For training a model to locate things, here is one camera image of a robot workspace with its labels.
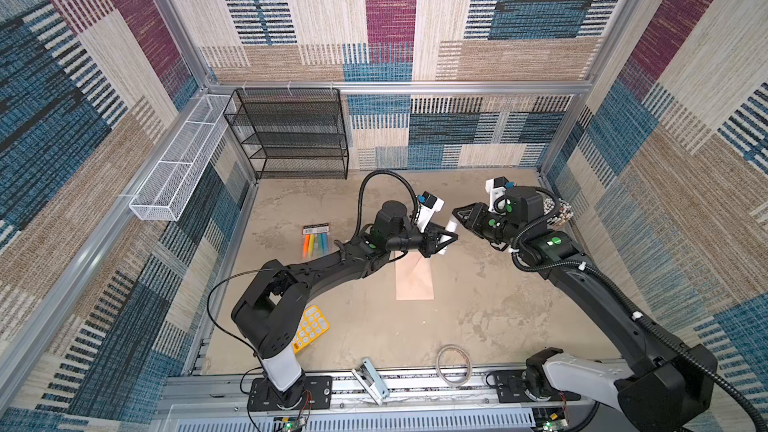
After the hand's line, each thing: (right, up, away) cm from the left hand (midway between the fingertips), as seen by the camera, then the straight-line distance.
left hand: (456, 232), depth 76 cm
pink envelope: (-9, -15, +17) cm, 25 cm away
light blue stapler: (-21, -36, -2) cm, 42 cm away
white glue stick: (-2, +1, -1) cm, 3 cm away
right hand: (-1, +4, -1) cm, 4 cm away
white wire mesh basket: (-85, +10, +16) cm, 87 cm away
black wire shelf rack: (-51, +32, +33) cm, 69 cm away
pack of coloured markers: (-41, -5, +26) cm, 49 cm away
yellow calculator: (-37, -26, +7) cm, 46 cm away
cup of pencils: (+31, +5, +9) cm, 32 cm away
